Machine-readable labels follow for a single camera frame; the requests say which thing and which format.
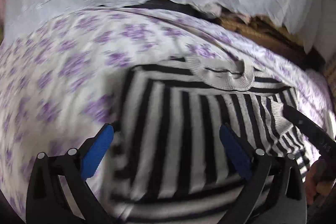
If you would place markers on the dark clothes pile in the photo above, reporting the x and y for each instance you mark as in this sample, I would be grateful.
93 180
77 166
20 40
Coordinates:
207 11

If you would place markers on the person's right hand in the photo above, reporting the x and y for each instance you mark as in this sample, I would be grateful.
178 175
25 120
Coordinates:
313 185

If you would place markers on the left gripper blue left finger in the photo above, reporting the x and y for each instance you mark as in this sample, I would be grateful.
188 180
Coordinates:
46 201

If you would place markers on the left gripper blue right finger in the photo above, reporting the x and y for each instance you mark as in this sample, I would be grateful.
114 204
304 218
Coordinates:
273 190

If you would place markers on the brown woven mat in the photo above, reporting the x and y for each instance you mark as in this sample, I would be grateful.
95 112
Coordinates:
263 32

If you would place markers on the black and white striped sweater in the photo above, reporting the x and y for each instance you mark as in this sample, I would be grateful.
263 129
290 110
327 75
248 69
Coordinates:
167 162

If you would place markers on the purple floral bed sheet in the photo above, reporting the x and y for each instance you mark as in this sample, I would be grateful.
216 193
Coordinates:
60 83

